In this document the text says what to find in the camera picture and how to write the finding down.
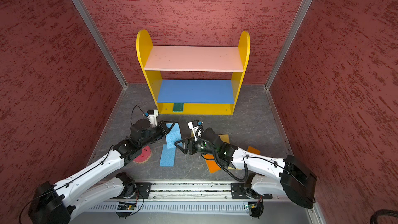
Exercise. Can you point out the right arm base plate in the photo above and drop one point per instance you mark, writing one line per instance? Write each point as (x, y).
(240, 192)

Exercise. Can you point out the orange sponge centre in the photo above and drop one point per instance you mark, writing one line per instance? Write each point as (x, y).
(212, 165)

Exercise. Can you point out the electronics board with wires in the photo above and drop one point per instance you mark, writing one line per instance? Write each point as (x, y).
(125, 210)
(255, 210)

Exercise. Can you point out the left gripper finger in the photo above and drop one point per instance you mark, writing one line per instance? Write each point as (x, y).
(170, 135)
(166, 124)

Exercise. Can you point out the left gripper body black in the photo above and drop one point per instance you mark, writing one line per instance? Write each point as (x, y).
(156, 132)

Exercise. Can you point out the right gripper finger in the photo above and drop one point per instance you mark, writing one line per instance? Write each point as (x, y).
(180, 143)
(181, 147)

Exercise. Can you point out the aluminium mounting rail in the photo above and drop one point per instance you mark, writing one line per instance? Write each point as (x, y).
(218, 190)

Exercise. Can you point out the orange sponge far right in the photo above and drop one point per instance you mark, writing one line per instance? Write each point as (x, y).
(253, 150)

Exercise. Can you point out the pink round smiley sponge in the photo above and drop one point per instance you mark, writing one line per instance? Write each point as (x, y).
(144, 156)

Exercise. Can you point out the yellow shelf pink blue boards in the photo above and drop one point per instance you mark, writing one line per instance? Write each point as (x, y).
(199, 96)

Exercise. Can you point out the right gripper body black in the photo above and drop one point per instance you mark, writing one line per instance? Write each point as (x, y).
(197, 146)

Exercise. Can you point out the orange sponge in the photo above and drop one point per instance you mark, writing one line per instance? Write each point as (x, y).
(253, 150)
(212, 165)

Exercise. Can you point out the aluminium corner post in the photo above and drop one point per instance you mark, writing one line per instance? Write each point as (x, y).
(88, 20)
(298, 19)

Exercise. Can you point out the dark yellow scouring pad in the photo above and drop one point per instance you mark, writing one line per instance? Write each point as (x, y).
(225, 138)

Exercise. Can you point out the right electronics board with wires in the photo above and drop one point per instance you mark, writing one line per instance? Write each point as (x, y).
(255, 210)

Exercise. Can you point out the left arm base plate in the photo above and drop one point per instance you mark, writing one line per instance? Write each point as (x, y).
(140, 190)

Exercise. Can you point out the left electronics board with wires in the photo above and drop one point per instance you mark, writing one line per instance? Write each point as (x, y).
(125, 210)

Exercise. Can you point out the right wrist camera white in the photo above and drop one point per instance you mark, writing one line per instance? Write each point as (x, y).
(194, 127)

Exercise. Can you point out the white slotted cable duct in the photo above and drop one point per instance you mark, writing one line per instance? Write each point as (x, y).
(239, 208)

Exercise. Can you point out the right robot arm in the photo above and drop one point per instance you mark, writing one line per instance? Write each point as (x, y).
(271, 175)

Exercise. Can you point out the right aluminium corner post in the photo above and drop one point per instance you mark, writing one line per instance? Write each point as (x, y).
(298, 19)

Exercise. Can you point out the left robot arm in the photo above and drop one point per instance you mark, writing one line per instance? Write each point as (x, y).
(61, 202)

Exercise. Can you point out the blue sponge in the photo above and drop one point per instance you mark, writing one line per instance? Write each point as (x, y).
(167, 156)
(177, 136)

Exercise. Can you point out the green scouring sponge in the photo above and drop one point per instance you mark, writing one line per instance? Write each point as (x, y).
(178, 107)

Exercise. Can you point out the left aluminium corner post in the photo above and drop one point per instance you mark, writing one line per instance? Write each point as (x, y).
(88, 20)

